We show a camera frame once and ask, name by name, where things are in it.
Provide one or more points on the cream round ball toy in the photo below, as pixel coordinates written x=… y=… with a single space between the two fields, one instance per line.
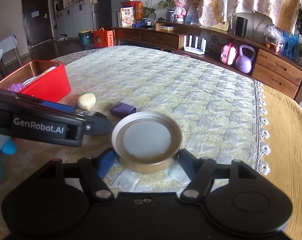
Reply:
x=86 y=101

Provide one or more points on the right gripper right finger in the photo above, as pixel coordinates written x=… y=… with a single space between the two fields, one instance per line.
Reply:
x=200 y=172

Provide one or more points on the pink toy case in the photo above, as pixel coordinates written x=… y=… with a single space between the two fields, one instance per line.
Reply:
x=228 y=54

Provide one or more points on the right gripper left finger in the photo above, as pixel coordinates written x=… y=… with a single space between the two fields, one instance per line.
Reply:
x=93 y=171

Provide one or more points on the white sunglasses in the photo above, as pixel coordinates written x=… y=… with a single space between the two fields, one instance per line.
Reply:
x=25 y=83

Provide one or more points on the red metal box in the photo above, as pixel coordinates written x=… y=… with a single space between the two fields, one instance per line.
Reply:
x=52 y=86

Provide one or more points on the wooden tv cabinet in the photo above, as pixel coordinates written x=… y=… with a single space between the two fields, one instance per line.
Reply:
x=268 y=66

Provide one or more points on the quilted cream mat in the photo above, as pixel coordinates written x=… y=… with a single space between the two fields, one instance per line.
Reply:
x=221 y=115

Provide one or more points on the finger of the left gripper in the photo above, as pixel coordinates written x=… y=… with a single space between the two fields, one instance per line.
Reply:
x=58 y=106
x=95 y=125

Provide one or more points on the orange white cereal box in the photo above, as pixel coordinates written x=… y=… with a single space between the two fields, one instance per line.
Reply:
x=127 y=17

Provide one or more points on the purple kettlebell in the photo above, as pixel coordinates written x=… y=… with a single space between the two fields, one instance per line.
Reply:
x=244 y=63

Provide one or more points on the pink doll figure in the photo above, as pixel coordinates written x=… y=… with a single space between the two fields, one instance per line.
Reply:
x=179 y=9

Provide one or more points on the teal bucket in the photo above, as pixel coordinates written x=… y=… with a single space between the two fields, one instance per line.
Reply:
x=85 y=37

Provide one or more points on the orange gift bag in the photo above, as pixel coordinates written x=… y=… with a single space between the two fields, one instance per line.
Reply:
x=103 y=38

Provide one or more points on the white router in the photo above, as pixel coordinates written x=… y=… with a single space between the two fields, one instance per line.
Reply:
x=194 y=44

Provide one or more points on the purple spiky toy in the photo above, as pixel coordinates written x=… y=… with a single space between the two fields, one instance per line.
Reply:
x=16 y=87

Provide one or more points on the white yellow cylinder bottle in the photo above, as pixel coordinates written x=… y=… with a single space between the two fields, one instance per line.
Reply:
x=46 y=71

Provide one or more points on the black triangular object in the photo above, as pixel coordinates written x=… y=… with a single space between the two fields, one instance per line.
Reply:
x=93 y=114

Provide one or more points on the round gold tin lid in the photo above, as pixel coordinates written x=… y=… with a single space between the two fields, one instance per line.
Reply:
x=147 y=142

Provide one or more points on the black speaker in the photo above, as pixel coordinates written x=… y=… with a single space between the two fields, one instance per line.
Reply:
x=241 y=26

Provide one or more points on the small purple block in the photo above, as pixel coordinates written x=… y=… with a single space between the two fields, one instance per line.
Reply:
x=121 y=109

